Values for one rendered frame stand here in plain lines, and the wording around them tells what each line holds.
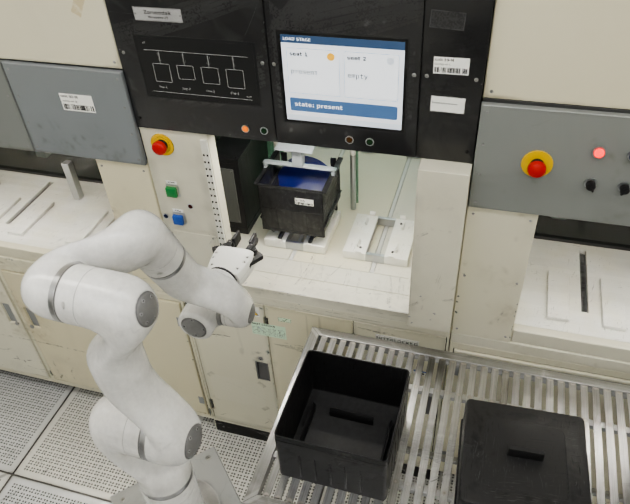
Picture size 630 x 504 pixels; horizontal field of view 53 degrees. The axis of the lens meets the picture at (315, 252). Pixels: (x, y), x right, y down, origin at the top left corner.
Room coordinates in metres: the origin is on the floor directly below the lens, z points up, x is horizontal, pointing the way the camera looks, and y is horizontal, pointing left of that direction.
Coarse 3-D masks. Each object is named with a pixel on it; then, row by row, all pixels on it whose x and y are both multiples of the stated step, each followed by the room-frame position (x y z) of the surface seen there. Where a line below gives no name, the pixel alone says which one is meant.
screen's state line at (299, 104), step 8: (296, 104) 1.37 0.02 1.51; (304, 104) 1.37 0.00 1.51; (312, 104) 1.36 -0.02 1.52; (320, 104) 1.35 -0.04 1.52; (328, 104) 1.35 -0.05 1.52; (336, 104) 1.34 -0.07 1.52; (344, 104) 1.33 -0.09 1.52; (352, 104) 1.33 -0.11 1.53; (360, 104) 1.32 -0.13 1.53; (368, 104) 1.32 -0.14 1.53; (320, 112) 1.35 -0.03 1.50; (328, 112) 1.35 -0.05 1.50; (336, 112) 1.34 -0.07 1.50; (344, 112) 1.33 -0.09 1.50; (352, 112) 1.33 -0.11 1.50; (360, 112) 1.32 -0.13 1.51; (368, 112) 1.32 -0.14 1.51; (376, 112) 1.31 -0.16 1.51; (384, 112) 1.30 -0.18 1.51; (392, 112) 1.30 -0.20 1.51
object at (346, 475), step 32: (320, 352) 1.10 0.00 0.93; (320, 384) 1.10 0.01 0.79; (352, 384) 1.07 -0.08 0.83; (384, 384) 1.04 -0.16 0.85; (288, 416) 0.94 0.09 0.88; (320, 416) 1.01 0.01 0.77; (352, 416) 0.99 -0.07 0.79; (384, 416) 1.00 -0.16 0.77; (288, 448) 0.84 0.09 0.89; (320, 448) 0.81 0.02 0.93; (352, 448) 0.91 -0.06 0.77; (384, 448) 0.88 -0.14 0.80; (320, 480) 0.82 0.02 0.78; (352, 480) 0.79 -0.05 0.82; (384, 480) 0.77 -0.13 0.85
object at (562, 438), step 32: (480, 416) 0.92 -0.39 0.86; (512, 416) 0.91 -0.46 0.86; (544, 416) 0.90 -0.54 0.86; (576, 416) 0.90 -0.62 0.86; (480, 448) 0.83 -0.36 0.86; (512, 448) 0.80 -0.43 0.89; (544, 448) 0.82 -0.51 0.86; (576, 448) 0.81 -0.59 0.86; (480, 480) 0.75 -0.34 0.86; (512, 480) 0.74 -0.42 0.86; (544, 480) 0.74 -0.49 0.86; (576, 480) 0.73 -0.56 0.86
